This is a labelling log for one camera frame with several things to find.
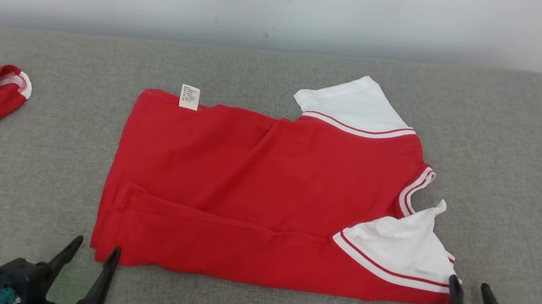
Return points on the red white basketball jersey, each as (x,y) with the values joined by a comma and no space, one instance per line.
(253,193)

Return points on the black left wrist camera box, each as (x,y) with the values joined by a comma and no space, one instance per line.
(22,275)

